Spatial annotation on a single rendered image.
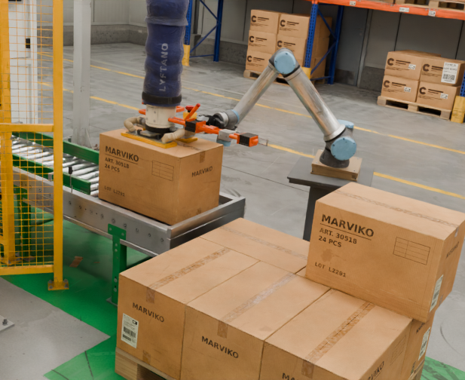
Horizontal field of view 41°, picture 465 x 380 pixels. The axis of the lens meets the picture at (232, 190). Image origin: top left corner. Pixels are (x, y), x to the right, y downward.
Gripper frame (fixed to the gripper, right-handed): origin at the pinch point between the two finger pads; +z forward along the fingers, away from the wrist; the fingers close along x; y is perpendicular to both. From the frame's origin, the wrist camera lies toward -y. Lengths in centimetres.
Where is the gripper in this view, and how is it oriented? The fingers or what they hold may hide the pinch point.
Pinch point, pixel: (198, 126)
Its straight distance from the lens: 347.0
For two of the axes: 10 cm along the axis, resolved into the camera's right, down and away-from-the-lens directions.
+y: -8.1, -2.6, 5.2
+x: 0.9, -9.4, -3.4
